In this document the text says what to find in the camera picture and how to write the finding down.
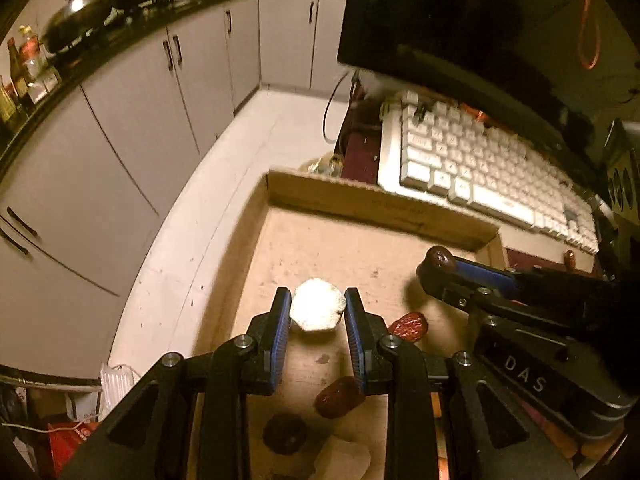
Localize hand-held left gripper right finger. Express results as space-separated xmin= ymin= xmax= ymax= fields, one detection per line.
xmin=344 ymin=287 xmax=576 ymax=480

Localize black kitchen countertop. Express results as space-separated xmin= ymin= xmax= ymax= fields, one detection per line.
xmin=0 ymin=0 xmax=351 ymax=161

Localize white computer keyboard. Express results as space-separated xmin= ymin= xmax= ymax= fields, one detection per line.
xmin=377 ymin=91 xmax=600 ymax=255

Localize dark sauce bottle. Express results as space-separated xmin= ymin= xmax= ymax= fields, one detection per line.
xmin=7 ymin=37 xmax=32 ymax=107

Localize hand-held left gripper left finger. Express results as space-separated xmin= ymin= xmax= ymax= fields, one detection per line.
xmin=60 ymin=286 xmax=293 ymax=480

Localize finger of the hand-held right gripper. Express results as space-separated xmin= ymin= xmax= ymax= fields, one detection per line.
xmin=453 ymin=258 xmax=522 ymax=302
xmin=416 ymin=259 xmax=502 ymax=322

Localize orange cord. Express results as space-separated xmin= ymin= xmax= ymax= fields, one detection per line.
xmin=577 ymin=0 xmax=601 ymax=71

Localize white hexagonal block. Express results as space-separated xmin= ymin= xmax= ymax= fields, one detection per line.
xmin=291 ymin=279 xmax=348 ymax=334

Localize small brown round fruit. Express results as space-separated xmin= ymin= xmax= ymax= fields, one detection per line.
xmin=423 ymin=245 xmax=455 ymax=271

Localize shallow cardboard box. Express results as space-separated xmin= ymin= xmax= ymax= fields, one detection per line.
xmin=187 ymin=167 xmax=507 ymax=480

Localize red cardboard carton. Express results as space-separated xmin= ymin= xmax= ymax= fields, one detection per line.
xmin=46 ymin=420 xmax=102 ymax=479

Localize thin cable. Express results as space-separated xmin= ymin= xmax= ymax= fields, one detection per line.
xmin=322 ymin=72 xmax=352 ymax=144

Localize red label bottle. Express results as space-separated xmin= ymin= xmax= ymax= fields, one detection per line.
xmin=20 ymin=25 xmax=49 ymax=87

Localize black computer monitor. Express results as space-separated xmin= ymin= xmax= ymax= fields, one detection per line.
xmin=337 ymin=0 xmax=640 ymax=166

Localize black speaker box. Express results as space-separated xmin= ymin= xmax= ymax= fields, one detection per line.
xmin=604 ymin=119 xmax=640 ymax=222

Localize dark maroon round fruit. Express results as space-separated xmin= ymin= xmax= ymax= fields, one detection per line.
xmin=262 ymin=412 xmax=309 ymax=456

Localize crumpled plastic wrapper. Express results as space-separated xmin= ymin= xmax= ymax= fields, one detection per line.
xmin=299 ymin=156 xmax=344 ymax=177

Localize grey kitchen cabinets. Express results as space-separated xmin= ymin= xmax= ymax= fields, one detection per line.
xmin=0 ymin=0 xmax=351 ymax=366

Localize amber oil bottle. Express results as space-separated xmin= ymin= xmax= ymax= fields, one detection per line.
xmin=0 ymin=75 xmax=19 ymax=127

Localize steel wok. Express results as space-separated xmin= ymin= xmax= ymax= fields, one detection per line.
xmin=40 ymin=0 xmax=117 ymax=54

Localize white foam cube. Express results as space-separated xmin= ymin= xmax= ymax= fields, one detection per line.
xmin=312 ymin=435 xmax=372 ymax=480

